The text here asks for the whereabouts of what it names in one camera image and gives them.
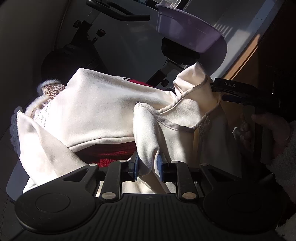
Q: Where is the cream sweater with fur cuffs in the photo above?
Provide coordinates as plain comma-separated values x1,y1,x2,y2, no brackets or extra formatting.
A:
11,63,236,194

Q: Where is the person's right hand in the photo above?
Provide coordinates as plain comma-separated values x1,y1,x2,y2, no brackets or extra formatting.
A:
233,114,292,160

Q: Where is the red knitted garment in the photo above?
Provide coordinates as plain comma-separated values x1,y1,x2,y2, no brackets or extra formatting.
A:
68,76,164,167

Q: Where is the purple plastic basin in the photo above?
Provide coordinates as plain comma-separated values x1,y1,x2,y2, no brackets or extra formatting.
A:
156,4,224,53

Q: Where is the black exercise bike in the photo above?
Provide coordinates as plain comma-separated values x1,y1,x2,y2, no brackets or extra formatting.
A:
41,1,200,87

